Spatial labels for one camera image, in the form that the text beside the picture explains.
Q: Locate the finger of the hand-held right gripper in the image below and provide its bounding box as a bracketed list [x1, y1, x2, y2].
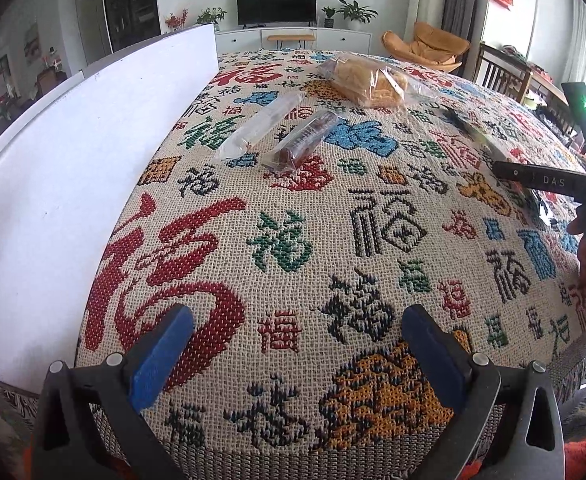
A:
[493, 159, 586, 193]

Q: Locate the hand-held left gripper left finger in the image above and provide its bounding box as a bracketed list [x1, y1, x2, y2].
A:
[30, 304, 196, 480]

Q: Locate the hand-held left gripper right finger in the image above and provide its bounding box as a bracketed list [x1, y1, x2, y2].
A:
[401, 304, 568, 480]

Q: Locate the white cardboard box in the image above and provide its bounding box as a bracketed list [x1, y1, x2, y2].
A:
[0, 24, 220, 396]

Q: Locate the bagged bread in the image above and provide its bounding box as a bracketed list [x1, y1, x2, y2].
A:
[318, 52, 438, 108]

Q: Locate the clear sausage packet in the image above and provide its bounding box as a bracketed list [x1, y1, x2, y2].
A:
[217, 92, 304, 162]

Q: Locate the dark sausage packet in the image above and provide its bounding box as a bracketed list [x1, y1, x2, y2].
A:
[262, 109, 344, 177]

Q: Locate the dark wooden chair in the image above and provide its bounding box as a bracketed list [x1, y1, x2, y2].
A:
[473, 42, 534, 106]
[538, 92, 581, 146]

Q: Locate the printed woven blanket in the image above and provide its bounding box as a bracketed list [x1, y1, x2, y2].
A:
[75, 49, 586, 480]

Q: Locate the grey curtain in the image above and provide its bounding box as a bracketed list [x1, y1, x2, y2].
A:
[443, 0, 488, 51]

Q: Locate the orange lounge chair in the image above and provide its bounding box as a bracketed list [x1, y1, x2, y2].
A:
[382, 21, 471, 73]

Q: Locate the white television cabinet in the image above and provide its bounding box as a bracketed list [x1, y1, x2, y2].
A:
[214, 27, 374, 56]

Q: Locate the large leafy potted plant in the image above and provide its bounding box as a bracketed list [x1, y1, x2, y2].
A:
[336, 0, 378, 31]

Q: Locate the wooden bench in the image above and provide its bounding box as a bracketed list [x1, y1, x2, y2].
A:
[267, 34, 314, 51]

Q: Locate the dining table with chairs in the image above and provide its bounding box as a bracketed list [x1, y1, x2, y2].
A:
[0, 60, 68, 126]

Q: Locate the black television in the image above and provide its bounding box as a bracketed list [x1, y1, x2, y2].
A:
[236, 0, 318, 27]

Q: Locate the white door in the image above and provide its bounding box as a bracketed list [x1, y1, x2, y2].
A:
[75, 0, 108, 66]

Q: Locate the red flower vase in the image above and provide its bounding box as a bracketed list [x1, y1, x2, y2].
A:
[165, 8, 190, 33]

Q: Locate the green potted plant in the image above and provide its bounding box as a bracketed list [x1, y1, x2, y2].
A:
[196, 7, 228, 31]

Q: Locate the dark glass cabinet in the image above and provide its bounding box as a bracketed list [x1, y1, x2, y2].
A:
[102, 0, 161, 51]

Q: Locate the framed wall picture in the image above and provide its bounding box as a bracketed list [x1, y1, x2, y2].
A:
[24, 22, 41, 63]

